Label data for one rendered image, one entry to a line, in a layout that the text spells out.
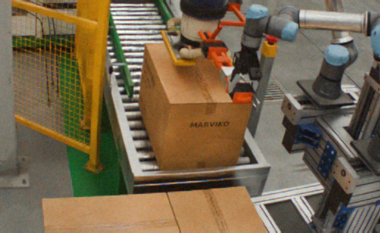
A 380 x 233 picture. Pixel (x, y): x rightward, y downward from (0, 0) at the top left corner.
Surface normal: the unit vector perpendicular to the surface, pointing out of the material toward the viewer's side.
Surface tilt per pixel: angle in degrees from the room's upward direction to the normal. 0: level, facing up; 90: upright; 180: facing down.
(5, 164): 90
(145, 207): 0
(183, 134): 90
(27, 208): 0
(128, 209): 0
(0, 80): 90
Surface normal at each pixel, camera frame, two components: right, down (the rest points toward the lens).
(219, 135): 0.27, 0.57
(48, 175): 0.15, -0.82
